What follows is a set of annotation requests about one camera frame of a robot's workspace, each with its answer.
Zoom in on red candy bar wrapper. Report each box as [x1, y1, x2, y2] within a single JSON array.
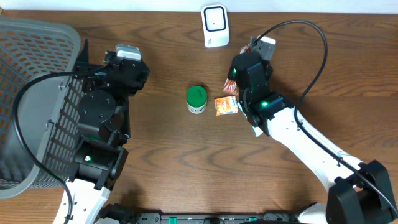
[[223, 37, 255, 97]]

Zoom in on orange snack packet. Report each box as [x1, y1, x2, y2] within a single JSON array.
[[215, 96, 239, 116]]

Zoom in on green lid jar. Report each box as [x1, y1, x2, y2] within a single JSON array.
[[186, 85, 208, 114]]

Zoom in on light blue tissue pack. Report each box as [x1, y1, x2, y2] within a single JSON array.
[[238, 105, 264, 137]]

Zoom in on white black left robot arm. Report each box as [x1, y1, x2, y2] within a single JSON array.
[[54, 44, 150, 223]]

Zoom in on white barcode scanner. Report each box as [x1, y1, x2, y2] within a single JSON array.
[[201, 4, 230, 48]]

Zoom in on grey plastic mesh basket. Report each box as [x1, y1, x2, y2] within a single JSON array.
[[1, 17, 83, 199]]

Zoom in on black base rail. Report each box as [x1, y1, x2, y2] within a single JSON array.
[[96, 213, 299, 224]]

